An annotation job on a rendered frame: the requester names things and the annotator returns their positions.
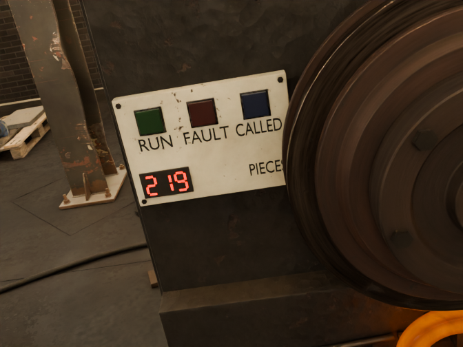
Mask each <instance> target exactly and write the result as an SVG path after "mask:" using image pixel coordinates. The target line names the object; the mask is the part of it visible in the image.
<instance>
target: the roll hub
mask: <svg viewBox="0 0 463 347"><path fill-rule="evenodd" d="M429 128H431V129H432V130H433V132H434V133H435V135H436V136H437V137H438V141H437V142H436V144H435V146H434V148H433V149H432V150H426V151H420V150H419V149H418V148H417V147H416V146H415V144H414V143H413V141H412V140H413V138H414V136H415V135H416V133H417V131H418V130H421V129H429ZM369 200H370V205H371V211H372V214H373V218H374V220H375V223H376V225H377V227H378V229H379V230H380V232H381V234H382V237H383V238H384V241H385V242H386V243H387V246H388V248H389V250H390V251H391V253H392V254H393V256H394V257H395V259H396V260H397V261H398V262H399V263H400V264H401V265H402V266H403V267H404V268H405V269H406V270H407V271H408V272H409V273H410V274H412V275H413V276H414V277H416V278H418V279H419V280H421V281H422V282H424V283H426V284H428V285H430V286H433V287H436V288H438V289H441V290H444V291H448V292H452V293H459V294H463V71H461V72H458V73H456V74H454V75H451V76H449V77H447V78H445V79H444V80H442V81H440V82H439V83H436V84H435V85H433V86H432V87H430V88H429V89H428V90H426V91H425V92H423V93H422V94H421V95H419V96H418V97H417V98H416V99H415V100H414V101H413V102H411V103H410V104H409V105H408V106H407V107H406V108H405V109H404V110H403V111H402V113H401V114H400V115H399V116H398V117H397V118H396V119H395V121H394V122H393V124H392V125H391V126H390V128H389V130H388V131H387V133H386V134H385V136H384V138H383V139H382V142H381V143H380V146H379V147H378V150H377V152H376V155H375V158H374V160H373V165H372V168H371V174H370V180H369ZM399 229H407V230H408V231H409V233H410V234H411V235H412V236H413V238H414V239H413V241H412V243H411V244H410V246H409V247H408V248H403V249H397V248H396V247H395V245H394V244H393V243H392V241H391V236H392V235H393V233H394V232H395V230H399Z"/></svg>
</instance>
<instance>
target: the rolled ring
mask: <svg viewBox="0 0 463 347"><path fill-rule="evenodd" d="M460 333H463V310H460V311H430V312H428V313H426V314H424V315H423V316H421V317H419V318H417V319H416V320H415V321H414V322H413V323H411V324H410V325H409V326H408V327H407V328H406V330H405V331H404V332H403V333H402V335H401V336H400V338H399V340H398V343H397V346H396V347H430V346H432V345H433V344H434V343H435V342H437V341H439V340H440V339H442V338H445V337H448V336H450V335H455V334H460Z"/></svg>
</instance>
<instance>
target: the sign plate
mask: <svg viewBox="0 0 463 347"><path fill-rule="evenodd" d="M264 91H266V95H267V104H268V109H269V115H265V116H257V117H252V118H245V112H244V107H243V100H242V95H244V94H252V93H256V92H264ZM209 100H212V103H213V106H214V113H215V117H216V123H214V124H208V125H201V126H196V127H193V125H192V120H191V116H190V112H189V106H188V104H189V103H197V102H201V101H209ZM112 105H113V108H114V113H115V116H116V120H117V123H118V126H119V130H120V133H121V138H122V141H123V145H124V148H125V153H126V156H127V160H128V163H129V166H130V171H131V173H132V178H133V181H134V185H135V188H136V192H137V196H138V200H139V203H140V206H141V207H142V206H147V205H152V204H161V203H166V202H175V201H179V200H189V199H193V198H202V197H207V196H216V195H220V194H226V193H234V192H239V191H248V190H253V189H262V188H267V187H276V186H280V185H286V183H285V177H284V173H283V168H282V133H283V128H284V124H285V117H286V114H287V110H288V106H289V96H288V89H287V79H286V73H285V71H284V70H279V71H275V72H266V73H262V74H254V75H249V76H242V77H237V78H229V79H225V80H220V81H212V82H208V83H200V84H195V85H188V86H183V87H175V88H170V89H166V90H158V91H153V92H146V93H141V94H133V95H129V96H121V97H116V98H114V99H113V100H112ZM151 109H159V110H160V113H161V119H162V122H163V128H164V131H163V132H157V133H153V134H144V135H141V132H140V129H139V126H138V121H137V118H136V112H141V111H146V110H151ZM180 171H182V172H183V173H185V175H186V178H187V179H186V180H185V179H184V176H183V173H180V174H176V172H180ZM175 174H176V177H177V181H175V179H174V175H175ZM148 176H153V178H156V183H157V184H156V185H155V184H154V179H153V178H149V179H146V177H148ZM168 176H171V179H172V181H171V182H170V181H169V178H168ZM179 180H185V182H187V183H188V187H189V188H186V185H185V182H180V183H178V181H179ZM170 184H172V185H173V188H174V190H173V191H172V189H171V186H170ZM148 185H155V187H148ZM147 187H148V188H149V191H150V194H151V193H157V195H154V196H151V195H150V194H147V189H146V188H147ZM179 189H187V191H180V190H179Z"/></svg>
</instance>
